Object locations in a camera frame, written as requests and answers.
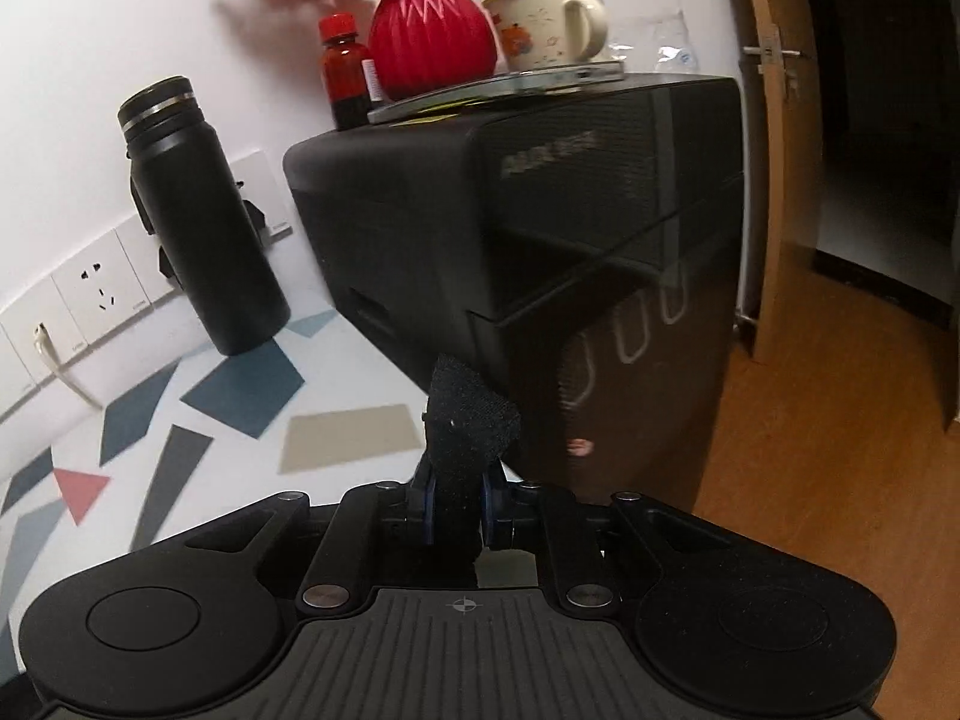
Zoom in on geometric patterned tablecloth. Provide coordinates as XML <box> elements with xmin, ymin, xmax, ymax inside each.
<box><xmin>0</xmin><ymin>307</ymin><xmax>527</xmax><ymax>580</ymax></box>

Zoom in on black insulated bottle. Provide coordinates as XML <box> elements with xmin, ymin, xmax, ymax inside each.
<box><xmin>117</xmin><ymin>75</ymin><xmax>293</xmax><ymax>356</ymax></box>

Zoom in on cream enamel mug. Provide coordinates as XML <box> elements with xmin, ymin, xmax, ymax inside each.
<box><xmin>481</xmin><ymin>0</ymin><xmax>609</xmax><ymax>73</ymax></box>

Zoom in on red-capped dark bottle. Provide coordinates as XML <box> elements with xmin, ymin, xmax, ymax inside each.
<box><xmin>318</xmin><ymin>13</ymin><xmax>384</xmax><ymax>131</ymax></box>

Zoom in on metal door handle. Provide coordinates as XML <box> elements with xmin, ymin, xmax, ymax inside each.
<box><xmin>742</xmin><ymin>22</ymin><xmax>803</xmax><ymax>77</ymax></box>

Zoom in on black power plug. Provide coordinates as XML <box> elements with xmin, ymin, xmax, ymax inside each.
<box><xmin>238</xmin><ymin>195</ymin><xmax>272</xmax><ymax>242</ymax></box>
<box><xmin>155</xmin><ymin>243</ymin><xmax>185</xmax><ymax>291</ymax></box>

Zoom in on clear plastic bag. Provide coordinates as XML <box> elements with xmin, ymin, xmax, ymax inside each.
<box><xmin>606</xmin><ymin>10</ymin><xmax>703</xmax><ymax>77</ymax></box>

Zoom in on white charging cable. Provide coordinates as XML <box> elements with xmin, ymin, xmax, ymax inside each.
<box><xmin>33</xmin><ymin>322</ymin><xmax>103</xmax><ymax>410</ymax></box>

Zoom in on white wall socket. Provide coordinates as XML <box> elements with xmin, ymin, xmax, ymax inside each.
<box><xmin>223</xmin><ymin>149</ymin><xmax>296</xmax><ymax>242</ymax></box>
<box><xmin>50</xmin><ymin>230</ymin><xmax>152</xmax><ymax>350</ymax></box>
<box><xmin>0</xmin><ymin>300</ymin><xmax>92</xmax><ymax>392</ymax></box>
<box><xmin>112</xmin><ymin>216</ymin><xmax>186</xmax><ymax>302</ymax></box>

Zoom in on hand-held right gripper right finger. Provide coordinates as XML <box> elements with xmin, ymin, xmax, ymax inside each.
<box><xmin>480</xmin><ymin>467</ymin><xmax>752</xmax><ymax>620</ymax></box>

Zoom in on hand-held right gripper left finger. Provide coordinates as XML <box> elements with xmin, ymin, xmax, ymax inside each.
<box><xmin>184</xmin><ymin>456</ymin><xmax>438</xmax><ymax>620</ymax></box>

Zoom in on black computer tower case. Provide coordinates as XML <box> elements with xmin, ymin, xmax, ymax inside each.
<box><xmin>282</xmin><ymin>73</ymin><xmax>748</xmax><ymax>520</ymax></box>

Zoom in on black foam piece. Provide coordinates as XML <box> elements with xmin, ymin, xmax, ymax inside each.
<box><xmin>421</xmin><ymin>354</ymin><xmax>523</xmax><ymax>565</ymax></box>

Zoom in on wooden door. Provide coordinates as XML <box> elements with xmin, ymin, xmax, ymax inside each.
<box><xmin>735</xmin><ymin>0</ymin><xmax>827</xmax><ymax>362</ymax></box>

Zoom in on red ribbed vase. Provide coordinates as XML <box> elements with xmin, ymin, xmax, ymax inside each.
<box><xmin>367</xmin><ymin>0</ymin><xmax>499</xmax><ymax>101</ymax></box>

